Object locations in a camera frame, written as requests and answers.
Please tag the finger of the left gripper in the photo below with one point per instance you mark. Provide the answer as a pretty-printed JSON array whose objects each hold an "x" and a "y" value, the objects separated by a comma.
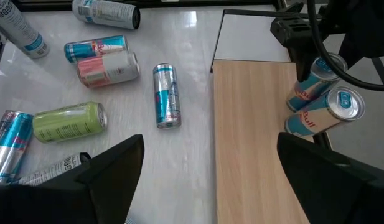
[
  {"x": 350, "y": 53},
  {"x": 303, "y": 34}
]

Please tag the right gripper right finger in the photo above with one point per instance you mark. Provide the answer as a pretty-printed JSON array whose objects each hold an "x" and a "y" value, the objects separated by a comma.
[{"x": 341, "y": 193}]

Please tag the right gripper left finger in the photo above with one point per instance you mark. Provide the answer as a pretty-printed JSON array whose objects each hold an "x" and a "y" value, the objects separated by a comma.
[{"x": 86, "y": 202}]

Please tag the white Celsius can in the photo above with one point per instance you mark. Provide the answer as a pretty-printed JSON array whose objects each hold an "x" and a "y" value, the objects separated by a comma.
[
  {"x": 20, "y": 28},
  {"x": 54, "y": 169}
]

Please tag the blue silver Red Bull can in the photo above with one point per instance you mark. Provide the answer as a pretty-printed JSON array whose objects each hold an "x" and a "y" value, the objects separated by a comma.
[
  {"x": 316, "y": 118},
  {"x": 11, "y": 146},
  {"x": 307, "y": 95},
  {"x": 166, "y": 96},
  {"x": 86, "y": 49}
]

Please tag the green beverage can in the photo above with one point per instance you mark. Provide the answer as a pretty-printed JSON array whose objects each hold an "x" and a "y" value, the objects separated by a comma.
[{"x": 67, "y": 123}]

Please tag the white slim beverage can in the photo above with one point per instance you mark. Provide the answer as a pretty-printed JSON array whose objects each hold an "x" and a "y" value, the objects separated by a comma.
[{"x": 107, "y": 12}]

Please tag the pink and white can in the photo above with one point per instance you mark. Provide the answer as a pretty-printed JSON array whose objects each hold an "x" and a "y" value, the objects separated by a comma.
[{"x": 110, "y": 68}]

